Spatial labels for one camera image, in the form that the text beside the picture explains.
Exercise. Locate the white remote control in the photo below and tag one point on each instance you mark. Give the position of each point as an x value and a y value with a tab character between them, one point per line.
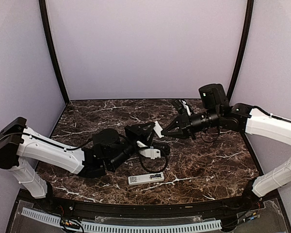
143	179

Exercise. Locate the purple blue battery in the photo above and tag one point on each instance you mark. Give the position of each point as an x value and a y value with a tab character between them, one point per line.
155	176

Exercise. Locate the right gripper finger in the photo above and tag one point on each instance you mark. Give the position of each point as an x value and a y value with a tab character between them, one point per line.
175	134
175	124

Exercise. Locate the white battery cover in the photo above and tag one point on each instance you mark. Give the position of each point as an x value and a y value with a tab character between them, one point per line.
158	129

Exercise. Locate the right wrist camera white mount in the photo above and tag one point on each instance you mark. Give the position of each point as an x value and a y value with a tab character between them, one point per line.
182	107

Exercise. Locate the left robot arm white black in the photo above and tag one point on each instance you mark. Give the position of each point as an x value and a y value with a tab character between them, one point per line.
109	151

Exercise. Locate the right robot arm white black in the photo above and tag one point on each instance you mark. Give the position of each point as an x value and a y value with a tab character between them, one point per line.
242	118

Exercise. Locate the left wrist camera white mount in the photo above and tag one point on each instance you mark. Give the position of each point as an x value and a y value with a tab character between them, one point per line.
156	150

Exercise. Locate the left black frame post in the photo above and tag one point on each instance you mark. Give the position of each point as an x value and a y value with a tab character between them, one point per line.
51	50

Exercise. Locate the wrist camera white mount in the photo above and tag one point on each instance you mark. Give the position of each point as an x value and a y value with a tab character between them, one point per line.
182	107
156	150

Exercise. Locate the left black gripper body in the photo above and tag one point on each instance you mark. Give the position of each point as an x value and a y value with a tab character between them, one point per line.
131	131

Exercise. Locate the black front rail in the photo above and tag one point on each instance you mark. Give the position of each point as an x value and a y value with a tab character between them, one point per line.
80	209

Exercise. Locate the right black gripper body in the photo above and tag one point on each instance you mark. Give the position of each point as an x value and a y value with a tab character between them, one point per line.
186	126

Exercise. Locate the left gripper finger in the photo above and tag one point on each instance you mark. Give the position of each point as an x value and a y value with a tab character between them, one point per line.
144	128
146	136

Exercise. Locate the black frame post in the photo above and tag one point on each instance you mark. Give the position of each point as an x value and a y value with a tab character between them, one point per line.
51	50
242	47

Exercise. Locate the right black frame post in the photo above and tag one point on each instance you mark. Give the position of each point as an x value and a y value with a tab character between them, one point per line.
242	47

